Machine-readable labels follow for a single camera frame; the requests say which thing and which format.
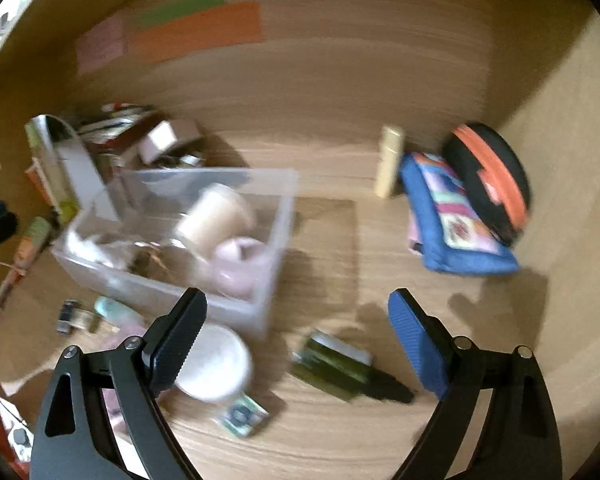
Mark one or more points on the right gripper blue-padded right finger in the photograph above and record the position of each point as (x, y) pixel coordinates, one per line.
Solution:
(519, 438)

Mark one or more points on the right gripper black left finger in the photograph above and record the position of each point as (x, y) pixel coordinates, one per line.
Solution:
(73, 437)

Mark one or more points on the white drawstring cloth pouch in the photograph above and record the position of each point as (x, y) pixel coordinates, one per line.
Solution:
(104, 248)

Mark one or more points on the clear plastic storage bin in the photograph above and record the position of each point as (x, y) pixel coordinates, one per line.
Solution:
(149, 204)

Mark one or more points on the white round lidded tub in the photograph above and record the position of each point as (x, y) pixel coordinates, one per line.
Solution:
(218, 366)

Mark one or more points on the small green patterned card box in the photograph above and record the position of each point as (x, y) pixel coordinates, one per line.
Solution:
(243, 417)

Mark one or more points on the dark green glass bottle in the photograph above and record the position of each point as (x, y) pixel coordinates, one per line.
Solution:
(344, 371)

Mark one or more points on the cream candle jar clear lid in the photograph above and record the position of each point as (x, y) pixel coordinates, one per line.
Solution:
(219, 214)

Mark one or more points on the pink round plush pouch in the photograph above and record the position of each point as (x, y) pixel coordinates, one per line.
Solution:
(239, 265)

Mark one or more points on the orange pen with tag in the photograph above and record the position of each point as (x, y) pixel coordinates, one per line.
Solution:
(13, 276)

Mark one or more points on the green orange squeeze tube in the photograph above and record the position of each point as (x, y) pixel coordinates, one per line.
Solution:
(32, 243)

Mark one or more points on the white curled paper sheet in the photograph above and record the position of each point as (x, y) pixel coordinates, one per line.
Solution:
(86, 183)

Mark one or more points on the mint green tube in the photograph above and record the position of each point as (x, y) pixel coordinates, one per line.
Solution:
(116, 313)

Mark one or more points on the small white pink box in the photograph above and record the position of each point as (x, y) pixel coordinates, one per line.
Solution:
(168, 136)

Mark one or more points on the pink sticky note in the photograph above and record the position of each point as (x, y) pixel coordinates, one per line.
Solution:
(104, 43)

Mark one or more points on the blue patterned zip pouch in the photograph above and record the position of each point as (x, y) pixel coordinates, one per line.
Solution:
(445, 231)

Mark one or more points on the green sticky note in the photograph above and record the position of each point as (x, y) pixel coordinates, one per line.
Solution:
(173, 10)

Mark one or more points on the black orange round case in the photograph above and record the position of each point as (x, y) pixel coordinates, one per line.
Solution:
(495, 181)

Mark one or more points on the orange sticky note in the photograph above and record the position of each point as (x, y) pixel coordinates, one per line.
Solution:
(223, 26)

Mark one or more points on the cream sunscreen bottle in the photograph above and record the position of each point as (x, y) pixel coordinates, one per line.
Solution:
(391, 149)

